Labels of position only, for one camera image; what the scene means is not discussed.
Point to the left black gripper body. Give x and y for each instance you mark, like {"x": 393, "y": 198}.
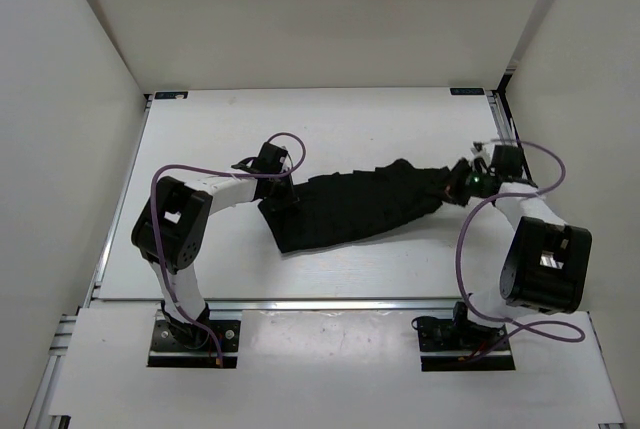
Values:
{"x": 278, "y": 186}

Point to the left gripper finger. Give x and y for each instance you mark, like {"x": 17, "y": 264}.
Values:
{"x": 270, "y": 205}
{"x": 292, "y": 199}

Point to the black skirt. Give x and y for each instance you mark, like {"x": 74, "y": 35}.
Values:
{"x": 341, "y": 208}

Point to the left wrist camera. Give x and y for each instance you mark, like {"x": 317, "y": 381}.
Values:
{"x": 270, "y": 160}

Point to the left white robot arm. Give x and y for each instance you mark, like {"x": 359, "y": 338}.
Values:
{"x": 170, "y": 230}

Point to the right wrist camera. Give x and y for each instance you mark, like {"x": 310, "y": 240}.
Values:
{"x": 505, "y": 164}

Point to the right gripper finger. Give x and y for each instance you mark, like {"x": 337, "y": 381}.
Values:
{"x": 454, "y": 197}
{"x": 459, "y": 173}

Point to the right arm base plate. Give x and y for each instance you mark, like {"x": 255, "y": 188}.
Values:
{"x": 446, "y": 346}

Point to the left blue table label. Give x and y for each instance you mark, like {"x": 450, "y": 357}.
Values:
{"x": 171, "y": 95}

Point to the aluminium frame rail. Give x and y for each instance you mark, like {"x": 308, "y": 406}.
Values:
{"x": 331, "y": 304}

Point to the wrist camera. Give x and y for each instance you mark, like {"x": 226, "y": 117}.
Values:
{"x": 505, "y": 164}
{"x": 270, "y": 160}

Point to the right blue table label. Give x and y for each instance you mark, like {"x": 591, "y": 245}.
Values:
{"x": 466, "y": 91}

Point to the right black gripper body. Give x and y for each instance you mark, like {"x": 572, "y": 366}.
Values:
{"x": 475, "y": 183}

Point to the blue table label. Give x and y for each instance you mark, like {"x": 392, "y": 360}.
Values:
{"x": 171, "y": 95}
{"x": 466, "y": 91}

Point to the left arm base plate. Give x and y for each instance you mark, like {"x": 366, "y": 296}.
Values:
{"x": 165, "y": 351}

